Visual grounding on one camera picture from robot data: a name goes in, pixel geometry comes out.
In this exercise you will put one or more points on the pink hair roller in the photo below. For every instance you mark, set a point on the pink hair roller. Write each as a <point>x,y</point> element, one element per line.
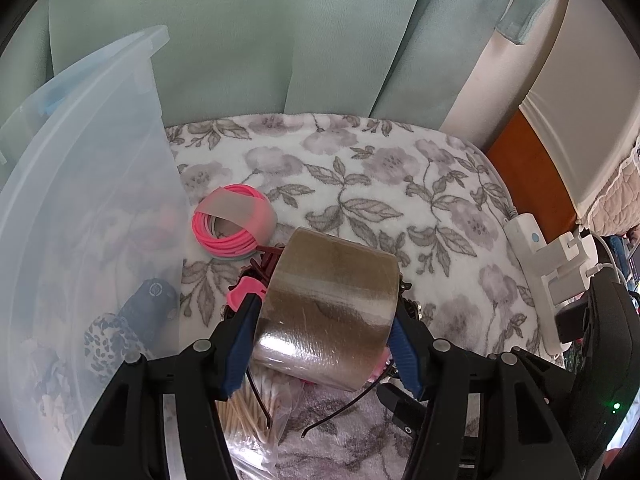
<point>242,292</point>

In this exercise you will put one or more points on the black power adapter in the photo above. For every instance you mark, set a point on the black power adapter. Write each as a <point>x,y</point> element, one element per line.
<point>570,322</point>

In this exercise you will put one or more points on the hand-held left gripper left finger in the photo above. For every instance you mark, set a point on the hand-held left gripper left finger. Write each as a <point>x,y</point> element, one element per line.
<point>240,355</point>

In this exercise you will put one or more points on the bag of cotton swabs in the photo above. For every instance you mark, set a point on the bag of cotton swabs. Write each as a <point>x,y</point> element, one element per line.
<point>250,410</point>

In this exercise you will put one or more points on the translucent plastic storage bin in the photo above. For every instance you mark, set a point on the translucent plastic storage bin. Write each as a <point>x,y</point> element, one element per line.
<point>100,185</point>

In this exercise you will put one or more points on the red-brown wooden headboard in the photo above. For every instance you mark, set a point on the red-brown wooden headboard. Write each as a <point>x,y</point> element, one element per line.
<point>530,170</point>

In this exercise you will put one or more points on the white power strip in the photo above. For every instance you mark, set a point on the white power strip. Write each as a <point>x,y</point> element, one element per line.
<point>525,240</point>

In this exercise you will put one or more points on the white charger block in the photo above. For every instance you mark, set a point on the white charger block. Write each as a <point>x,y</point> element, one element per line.
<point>570,265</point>

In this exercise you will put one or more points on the brown packing tape roll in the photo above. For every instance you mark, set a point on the brown packing tape roll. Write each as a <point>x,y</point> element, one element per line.
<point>325,310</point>

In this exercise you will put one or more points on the grey floral blanket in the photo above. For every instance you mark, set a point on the grey floral blanket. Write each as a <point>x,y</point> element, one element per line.
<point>400,185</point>

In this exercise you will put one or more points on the beige quilted lace cover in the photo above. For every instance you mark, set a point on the beige quilted lace cover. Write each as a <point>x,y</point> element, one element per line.
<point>617,195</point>

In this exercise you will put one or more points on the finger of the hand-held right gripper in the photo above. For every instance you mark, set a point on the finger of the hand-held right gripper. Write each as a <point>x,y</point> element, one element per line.
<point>397,402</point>

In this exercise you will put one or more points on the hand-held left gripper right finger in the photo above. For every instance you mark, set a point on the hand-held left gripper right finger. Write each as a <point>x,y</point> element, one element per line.
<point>405,360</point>

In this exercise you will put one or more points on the leopard print scrunchie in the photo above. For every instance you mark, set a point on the leopard print scrunchie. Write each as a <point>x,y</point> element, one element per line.
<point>105,345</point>

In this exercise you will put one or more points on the dark red hair claw clip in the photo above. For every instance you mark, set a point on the dark red hair claw clip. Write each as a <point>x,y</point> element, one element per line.
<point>267,255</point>

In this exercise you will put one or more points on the pale green curtain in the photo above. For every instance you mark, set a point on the pale green curtain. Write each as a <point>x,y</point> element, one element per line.
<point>250,35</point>

